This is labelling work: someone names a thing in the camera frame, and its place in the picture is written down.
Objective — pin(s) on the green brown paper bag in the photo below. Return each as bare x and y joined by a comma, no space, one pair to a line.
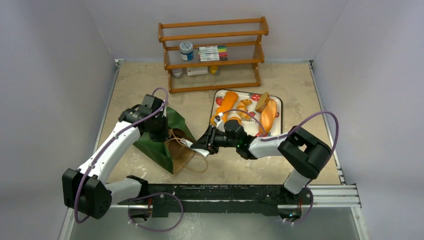
172,155

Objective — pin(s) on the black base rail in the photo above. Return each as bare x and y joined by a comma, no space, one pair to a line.
266,199

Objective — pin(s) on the fake baguette loaf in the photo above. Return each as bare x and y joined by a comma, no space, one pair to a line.
267,117

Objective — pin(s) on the small jar lower shelf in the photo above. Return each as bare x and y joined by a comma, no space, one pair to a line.
177,72

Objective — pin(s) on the blue white jar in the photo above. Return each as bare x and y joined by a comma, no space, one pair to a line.
186,50

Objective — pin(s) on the strawberry print white tray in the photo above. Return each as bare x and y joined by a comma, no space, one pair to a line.
250,126

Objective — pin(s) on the yellow small cube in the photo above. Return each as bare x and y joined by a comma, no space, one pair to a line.
215,70

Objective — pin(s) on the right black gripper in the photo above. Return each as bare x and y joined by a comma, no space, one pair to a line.
211,141

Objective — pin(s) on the fake bread slice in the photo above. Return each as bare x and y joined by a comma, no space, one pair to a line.
262,102

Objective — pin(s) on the coloured marker set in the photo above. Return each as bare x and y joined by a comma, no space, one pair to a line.
212,53

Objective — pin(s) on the white small box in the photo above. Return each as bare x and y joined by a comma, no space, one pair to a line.
195,71

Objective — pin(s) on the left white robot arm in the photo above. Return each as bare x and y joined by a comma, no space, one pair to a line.
86,190

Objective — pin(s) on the metal tongs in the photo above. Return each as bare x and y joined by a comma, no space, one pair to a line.
188,144

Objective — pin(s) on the wooden shelf rack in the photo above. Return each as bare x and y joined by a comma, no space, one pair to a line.
242,46

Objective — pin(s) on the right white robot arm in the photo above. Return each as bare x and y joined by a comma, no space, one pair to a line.
306,153

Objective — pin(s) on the fake croissant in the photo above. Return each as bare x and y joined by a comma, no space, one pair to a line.
242,108

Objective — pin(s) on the round fake bun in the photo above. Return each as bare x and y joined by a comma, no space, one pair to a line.
239,120

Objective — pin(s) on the orange fake bread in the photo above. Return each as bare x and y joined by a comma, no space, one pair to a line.
224,103

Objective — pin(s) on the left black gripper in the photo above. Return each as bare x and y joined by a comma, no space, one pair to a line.
164,135

